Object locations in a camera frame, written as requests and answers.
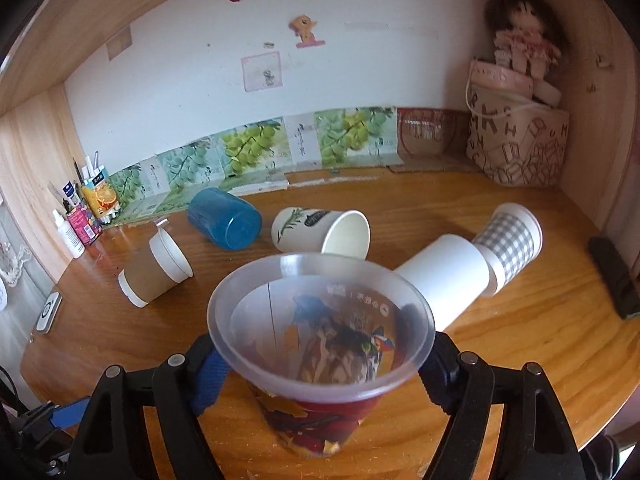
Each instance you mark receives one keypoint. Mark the brown-sleeved white paper cup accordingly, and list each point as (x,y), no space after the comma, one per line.
(150,272)

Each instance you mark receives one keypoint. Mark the clear printed plastic cup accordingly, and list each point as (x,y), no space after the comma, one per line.
(320,340)

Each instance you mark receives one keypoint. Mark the white plastic bottle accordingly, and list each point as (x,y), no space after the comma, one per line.
(70,237)

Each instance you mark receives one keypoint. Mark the orange-print carton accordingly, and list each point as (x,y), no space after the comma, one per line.
(100,195)

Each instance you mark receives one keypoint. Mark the grape-print cardboard panels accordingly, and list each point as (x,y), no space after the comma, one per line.
(250,147)

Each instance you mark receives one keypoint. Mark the white flat device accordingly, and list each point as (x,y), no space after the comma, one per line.
(49,312)

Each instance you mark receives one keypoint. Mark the left hand-held gripper finger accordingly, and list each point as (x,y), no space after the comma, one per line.
(70,413)

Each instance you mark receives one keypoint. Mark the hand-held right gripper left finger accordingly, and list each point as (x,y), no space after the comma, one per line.
(209,380)

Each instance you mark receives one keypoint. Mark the black flat object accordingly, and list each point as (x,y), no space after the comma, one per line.
(612,275)

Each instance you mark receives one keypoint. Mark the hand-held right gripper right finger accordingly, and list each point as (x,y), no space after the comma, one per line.
(442,377)

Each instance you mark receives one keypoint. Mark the red-print cardboard panel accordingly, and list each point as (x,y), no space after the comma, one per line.
(430,135)

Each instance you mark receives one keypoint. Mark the pink round box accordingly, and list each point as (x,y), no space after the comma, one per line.
(500,77)

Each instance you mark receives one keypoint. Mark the pink printed can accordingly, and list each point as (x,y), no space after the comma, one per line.
(82,225)

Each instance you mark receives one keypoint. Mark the white lace cloth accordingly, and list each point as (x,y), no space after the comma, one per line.
(12,265)

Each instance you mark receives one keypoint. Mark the white leaf-print paper cup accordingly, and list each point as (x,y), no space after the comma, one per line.
(300,227)

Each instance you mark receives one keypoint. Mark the grey checked paper cup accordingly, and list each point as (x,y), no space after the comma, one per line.
(510,242)

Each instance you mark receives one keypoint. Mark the blue plastic cup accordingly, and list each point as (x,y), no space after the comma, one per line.
(225,217)

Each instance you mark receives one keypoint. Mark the plain white paper cup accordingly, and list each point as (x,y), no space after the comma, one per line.
(440,280)

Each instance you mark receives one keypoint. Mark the pink square wall sticker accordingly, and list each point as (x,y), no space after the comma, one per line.
(261,72)

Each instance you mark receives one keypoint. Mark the beige letter-print bag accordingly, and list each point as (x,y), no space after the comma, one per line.
(515,145)

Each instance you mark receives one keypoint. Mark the dark-haired rag doll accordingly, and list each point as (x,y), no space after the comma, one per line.
(525,35)

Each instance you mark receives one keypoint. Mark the white and blue tube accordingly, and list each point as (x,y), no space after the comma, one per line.
(71,194)

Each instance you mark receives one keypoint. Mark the pony wall sticker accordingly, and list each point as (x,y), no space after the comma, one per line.
(305,30)

